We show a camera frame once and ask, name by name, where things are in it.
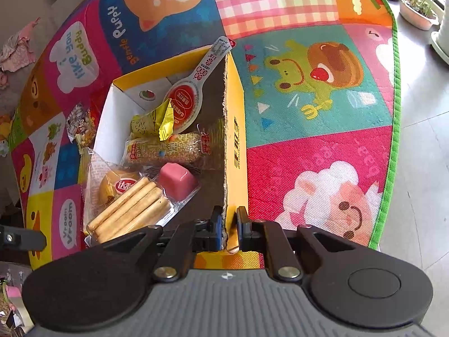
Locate yellow cardboard box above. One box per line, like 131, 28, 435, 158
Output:
83, 37, 247, 250

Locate biscuit sticks with pink dip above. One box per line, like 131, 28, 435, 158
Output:
84, 163, 200, 247

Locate yellow snack bar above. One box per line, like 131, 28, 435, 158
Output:
130, 99, 174, 141

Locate pink cloth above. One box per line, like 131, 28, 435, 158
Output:
0, 18, 40, 90

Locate puffed rice bar packet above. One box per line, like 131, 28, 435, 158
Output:
121, 132, 211, 166

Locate green peanut packet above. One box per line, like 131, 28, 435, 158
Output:
65, 103, 90, 141

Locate white flower pot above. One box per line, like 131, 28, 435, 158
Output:
431, 7, 449, 65

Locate packaged small bread bun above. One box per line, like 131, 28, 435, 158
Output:
81, 148, 141, 223

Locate colourful cartoon play mat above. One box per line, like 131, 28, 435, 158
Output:
8, 0, 400, 268

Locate red white spoon-shaped snack pack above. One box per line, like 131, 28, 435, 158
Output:
164, 36, 235, 134

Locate white oval planter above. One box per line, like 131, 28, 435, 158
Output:
399, 0, 439, 31

